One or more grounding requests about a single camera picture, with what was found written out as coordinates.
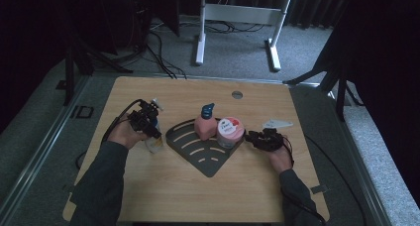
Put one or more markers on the dark grey corner shelf tray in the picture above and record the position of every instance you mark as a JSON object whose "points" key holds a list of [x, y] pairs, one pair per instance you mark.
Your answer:
{"points": [[198, 153]]}

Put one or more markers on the pink jar with white lid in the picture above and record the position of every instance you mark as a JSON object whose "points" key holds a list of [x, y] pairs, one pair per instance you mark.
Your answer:
{"points": [[229, 133]]}

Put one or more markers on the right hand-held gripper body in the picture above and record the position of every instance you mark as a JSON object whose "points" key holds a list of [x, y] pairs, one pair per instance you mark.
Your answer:
{"points": [[272, 140]]}

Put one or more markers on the white desk frame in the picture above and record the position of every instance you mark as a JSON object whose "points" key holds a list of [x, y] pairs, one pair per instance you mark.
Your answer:
{"points": [[244, 14]]}

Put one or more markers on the black rectangular floor bracket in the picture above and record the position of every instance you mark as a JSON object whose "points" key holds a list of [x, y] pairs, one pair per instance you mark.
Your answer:
{"points": [[82, 112]]}

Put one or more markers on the grey tape strip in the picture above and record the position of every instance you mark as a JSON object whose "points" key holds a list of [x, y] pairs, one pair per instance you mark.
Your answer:
{"points": [[319, 188]]}

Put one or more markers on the pink bottle with blue cap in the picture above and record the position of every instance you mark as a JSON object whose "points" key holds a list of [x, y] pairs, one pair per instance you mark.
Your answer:
{"points": [[205, 127]]}

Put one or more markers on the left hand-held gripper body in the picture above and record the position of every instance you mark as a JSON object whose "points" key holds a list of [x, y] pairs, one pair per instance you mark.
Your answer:
{"points": [[142, 118]]}

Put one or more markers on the person's left hand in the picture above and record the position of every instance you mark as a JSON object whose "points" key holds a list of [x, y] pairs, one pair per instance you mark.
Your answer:
{"points": [[125, 136]]}

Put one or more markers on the grey table grommet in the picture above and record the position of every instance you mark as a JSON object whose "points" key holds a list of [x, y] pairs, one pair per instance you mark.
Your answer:
{"points": [[237, 94]]}

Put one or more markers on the person's right hand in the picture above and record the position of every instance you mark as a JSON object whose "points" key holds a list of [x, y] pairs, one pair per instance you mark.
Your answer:
{"points": [[282, 160]]}

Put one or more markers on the black tripod stand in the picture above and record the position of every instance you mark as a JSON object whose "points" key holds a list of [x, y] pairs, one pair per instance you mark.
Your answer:
{"points": [[69, 70], [340, 93]]}

